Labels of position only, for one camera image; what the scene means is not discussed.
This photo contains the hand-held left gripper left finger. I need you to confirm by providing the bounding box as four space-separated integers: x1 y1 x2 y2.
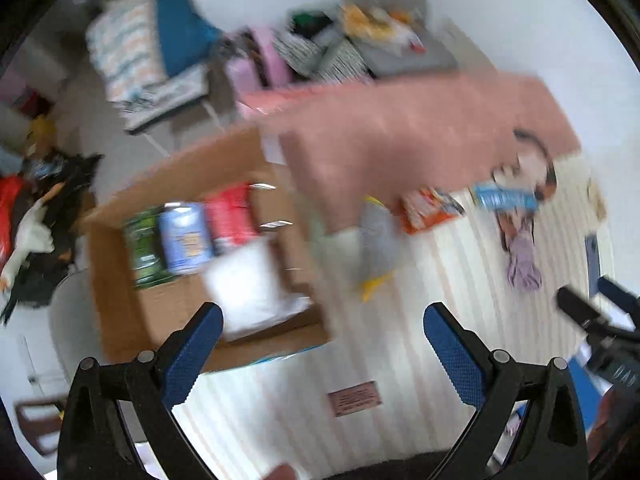
57 302 224 480

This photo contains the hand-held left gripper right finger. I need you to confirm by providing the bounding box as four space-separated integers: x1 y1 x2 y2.
422 302 588 480

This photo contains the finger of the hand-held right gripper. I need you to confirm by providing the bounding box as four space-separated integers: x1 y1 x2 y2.
556 285 609 329
597 275 640 316

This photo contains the brown cardboard box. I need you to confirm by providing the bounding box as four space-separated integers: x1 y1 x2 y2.
82 125 335 375

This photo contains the striped cream mat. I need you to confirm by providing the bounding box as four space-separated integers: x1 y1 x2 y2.
175 152 618 480

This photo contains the white plastic bag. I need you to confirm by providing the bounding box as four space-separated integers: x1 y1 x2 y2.
202 237 313 343

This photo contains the brown mat label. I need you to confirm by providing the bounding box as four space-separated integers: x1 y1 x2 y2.
327 381 384 418

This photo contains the light blue snack packet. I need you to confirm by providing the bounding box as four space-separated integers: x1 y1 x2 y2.
157 201 215 276

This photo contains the green snack packet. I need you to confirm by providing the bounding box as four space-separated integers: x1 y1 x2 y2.
122 206 173 291

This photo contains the grey round stool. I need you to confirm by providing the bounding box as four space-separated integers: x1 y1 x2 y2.
49 270 103 368

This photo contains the blue white snack packet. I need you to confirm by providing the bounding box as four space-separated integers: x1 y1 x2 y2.
471 182 542 214

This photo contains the red snack packet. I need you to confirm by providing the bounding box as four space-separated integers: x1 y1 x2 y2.
204 184 261 256

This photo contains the orange snack packet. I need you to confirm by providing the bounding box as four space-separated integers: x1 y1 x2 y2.
399 186 467 237

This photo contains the calico cat plush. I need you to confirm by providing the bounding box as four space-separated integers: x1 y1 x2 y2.
492 129 559 203

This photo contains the white goose plush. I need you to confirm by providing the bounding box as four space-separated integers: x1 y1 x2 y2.
0 194 57 292

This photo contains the black clothes pile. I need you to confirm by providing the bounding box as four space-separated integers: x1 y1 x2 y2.
0 152 103 328

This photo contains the pink fluffy blanket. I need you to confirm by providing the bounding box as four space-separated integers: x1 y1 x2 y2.
239 72 582 235

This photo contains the red cloth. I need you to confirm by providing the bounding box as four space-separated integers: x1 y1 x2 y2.
0 175 27 263

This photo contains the pink bag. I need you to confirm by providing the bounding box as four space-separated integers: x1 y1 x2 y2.
224 26 295 113

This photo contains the striped cloth stack with blue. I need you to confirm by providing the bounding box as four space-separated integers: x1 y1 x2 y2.
84 0 168 105

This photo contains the zebra striped cloth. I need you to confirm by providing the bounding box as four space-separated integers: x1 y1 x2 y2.
274 30 375 85

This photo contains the blue pillow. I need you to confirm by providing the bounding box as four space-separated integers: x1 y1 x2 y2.
154 0 222 77

